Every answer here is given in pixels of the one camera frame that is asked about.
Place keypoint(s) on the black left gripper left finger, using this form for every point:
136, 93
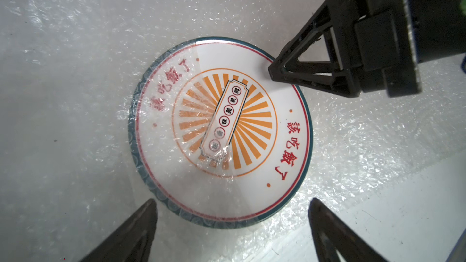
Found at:
132, 241

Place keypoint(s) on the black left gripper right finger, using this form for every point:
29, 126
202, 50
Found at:
333, 239

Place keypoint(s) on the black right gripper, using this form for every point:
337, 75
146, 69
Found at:
372, 45

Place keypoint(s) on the patterned plate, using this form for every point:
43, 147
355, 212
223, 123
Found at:
216, 140

